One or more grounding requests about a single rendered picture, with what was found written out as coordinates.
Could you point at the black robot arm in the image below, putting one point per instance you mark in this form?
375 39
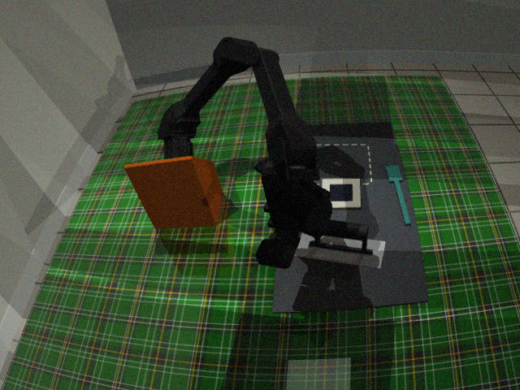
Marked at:
289 140

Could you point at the teal small trowel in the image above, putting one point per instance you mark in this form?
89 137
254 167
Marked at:
394 175

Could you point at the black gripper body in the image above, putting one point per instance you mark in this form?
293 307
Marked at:
279 250

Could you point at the beige square tile with black centre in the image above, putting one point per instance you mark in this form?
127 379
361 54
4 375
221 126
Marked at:
345 193

